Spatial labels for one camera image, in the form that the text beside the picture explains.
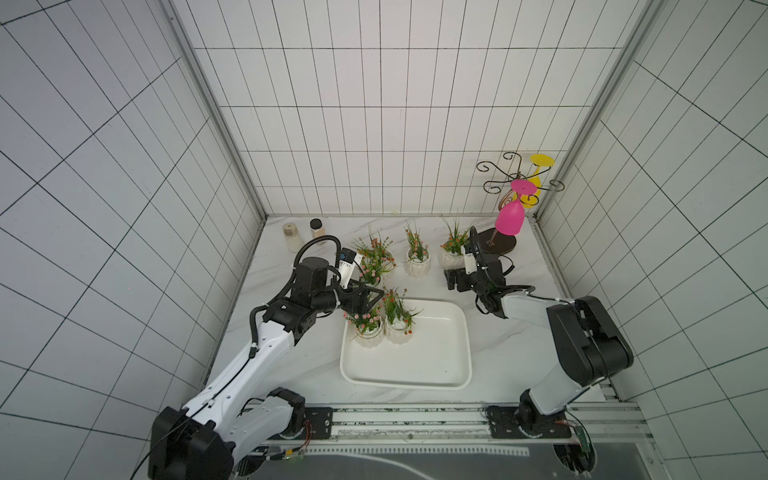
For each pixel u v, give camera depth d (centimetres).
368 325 77
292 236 101
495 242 108
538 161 90
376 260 89
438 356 84
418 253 92
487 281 73
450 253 100
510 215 90
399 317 85
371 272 85
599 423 75
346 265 67
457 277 86
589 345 47
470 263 85
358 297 66
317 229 105
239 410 44
